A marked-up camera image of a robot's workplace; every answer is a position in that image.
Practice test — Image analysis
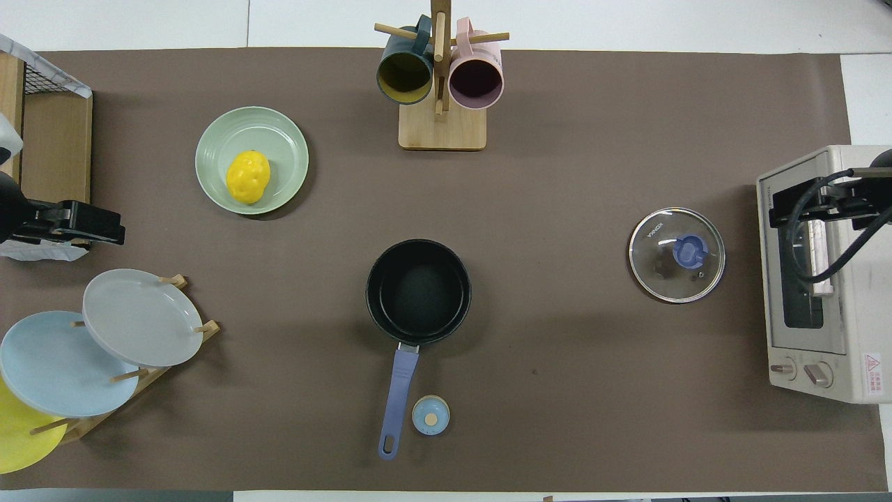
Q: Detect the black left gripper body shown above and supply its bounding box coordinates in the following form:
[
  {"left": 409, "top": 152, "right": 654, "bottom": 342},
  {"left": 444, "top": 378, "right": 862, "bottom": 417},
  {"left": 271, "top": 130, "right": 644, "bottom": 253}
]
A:
[{"left": 8, "top": 200, "right": 127, "bottom": 246}]

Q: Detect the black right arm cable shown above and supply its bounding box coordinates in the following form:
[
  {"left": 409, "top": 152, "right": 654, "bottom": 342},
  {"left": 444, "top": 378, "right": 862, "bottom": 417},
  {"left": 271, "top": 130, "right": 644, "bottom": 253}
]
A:
[{"left": 786, "top": 169, "right": 892, "bottom": 283}]

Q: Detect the wooden plate rack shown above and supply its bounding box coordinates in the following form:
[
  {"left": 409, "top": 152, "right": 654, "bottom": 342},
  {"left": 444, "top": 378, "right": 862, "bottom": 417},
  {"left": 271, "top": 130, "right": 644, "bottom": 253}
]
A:
[{"left": 28, "top": 274, "right": 221, "bottom": 445}]

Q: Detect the glass lid blue knob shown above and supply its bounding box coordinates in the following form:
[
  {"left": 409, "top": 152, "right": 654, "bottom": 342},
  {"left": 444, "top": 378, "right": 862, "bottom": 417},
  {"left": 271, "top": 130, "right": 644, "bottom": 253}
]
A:
[{"left": 628, "top": 207, "right": 727, "bottom": 305}]

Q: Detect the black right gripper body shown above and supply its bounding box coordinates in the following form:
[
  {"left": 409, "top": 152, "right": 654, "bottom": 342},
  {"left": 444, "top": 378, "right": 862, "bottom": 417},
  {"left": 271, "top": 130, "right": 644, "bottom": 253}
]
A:
[{"left": 769, "top": 183, "right": 880, "bottom": 229}]

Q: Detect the wire mesh panel white trim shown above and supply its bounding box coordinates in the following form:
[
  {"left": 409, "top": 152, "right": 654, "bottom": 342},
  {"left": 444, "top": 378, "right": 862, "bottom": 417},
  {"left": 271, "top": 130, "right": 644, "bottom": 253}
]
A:
[{"left": 0, "top": 33, "right": 93, "bottom": 98}]

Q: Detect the light green plate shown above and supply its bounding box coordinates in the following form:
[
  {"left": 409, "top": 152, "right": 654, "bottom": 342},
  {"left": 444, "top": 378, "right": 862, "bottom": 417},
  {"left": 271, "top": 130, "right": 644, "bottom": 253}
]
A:
[{"left": 194, "top": 106, "right": 309, "bottom": 215}]

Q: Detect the grey plate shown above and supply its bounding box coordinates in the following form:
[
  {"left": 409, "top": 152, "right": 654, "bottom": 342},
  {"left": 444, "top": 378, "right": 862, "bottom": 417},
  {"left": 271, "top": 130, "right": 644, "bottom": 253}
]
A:
[{"left": 82, "top": 268, "right": 204, "bottom": 368}]

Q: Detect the brown table mat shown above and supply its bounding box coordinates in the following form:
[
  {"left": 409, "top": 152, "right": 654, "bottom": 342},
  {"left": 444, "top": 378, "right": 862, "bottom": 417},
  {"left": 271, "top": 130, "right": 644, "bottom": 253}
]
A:
[{"left": 0, "top": 47, "right": 887, "bottom": 492}]

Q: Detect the wooden shelf box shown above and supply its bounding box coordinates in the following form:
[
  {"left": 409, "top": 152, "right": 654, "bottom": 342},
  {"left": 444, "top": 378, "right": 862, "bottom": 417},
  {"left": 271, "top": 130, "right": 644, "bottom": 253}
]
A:
[{"left": 0, "top": 52, "right": 93, "bottom": 248}]

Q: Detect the yellow potato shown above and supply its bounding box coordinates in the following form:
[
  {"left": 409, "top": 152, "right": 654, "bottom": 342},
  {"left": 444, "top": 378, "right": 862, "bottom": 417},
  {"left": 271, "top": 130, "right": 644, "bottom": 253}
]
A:
[{"left": 226, "top": 150, "right": 271, "bottom": 204}]

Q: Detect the pink mug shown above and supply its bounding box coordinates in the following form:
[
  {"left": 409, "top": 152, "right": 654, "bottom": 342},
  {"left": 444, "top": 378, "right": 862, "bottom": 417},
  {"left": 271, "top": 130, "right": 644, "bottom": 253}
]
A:
[{"left": 448, "top": 17, "right": 505, "bottom": 110}]

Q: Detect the wooden mug tree stand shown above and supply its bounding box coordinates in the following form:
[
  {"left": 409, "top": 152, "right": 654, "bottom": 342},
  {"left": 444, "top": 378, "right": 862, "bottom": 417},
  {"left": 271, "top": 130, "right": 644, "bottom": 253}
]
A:
[{"left": 374, "top": 0, "right": 510, "bottom": 151}]

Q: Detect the white crumpled plastic sheet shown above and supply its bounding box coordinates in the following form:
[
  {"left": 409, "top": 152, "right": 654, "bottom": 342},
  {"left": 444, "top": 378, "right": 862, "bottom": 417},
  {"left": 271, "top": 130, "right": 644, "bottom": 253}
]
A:
[{"left": 0, "top": 237, "right": 89, "bottom": 262}]

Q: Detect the light blue plate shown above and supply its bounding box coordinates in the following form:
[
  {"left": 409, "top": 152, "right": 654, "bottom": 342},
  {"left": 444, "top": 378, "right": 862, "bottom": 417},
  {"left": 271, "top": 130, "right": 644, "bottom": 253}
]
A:
[{"left": 0, "top": 310, "right": 140, "bottom": 418}]

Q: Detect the beige toaster oven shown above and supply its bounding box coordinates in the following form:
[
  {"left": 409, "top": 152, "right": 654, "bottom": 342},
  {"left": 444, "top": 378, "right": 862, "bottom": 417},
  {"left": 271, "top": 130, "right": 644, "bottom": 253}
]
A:
[{"left": 756, "top": 144, "right": 892, "bottom": 404}]

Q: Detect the yellow plate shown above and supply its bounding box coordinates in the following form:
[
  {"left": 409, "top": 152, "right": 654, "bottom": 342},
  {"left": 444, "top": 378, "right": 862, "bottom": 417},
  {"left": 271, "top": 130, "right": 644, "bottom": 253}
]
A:
[{"left": 0, "top": 376, "right": 68, "bottom": 475}]

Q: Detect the black pot blue handle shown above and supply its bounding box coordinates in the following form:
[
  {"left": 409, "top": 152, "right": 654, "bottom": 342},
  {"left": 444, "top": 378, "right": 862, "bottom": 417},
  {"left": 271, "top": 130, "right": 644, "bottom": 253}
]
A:
[{"left": 365, "top": 239, "right": 472, "bottom": 460}]

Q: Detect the dark green mug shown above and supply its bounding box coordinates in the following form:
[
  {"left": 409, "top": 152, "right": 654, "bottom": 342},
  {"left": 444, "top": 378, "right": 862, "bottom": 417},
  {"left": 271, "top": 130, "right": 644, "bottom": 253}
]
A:
[{"left": 376, "top": 15, "right": 435, "bottom": 105}]

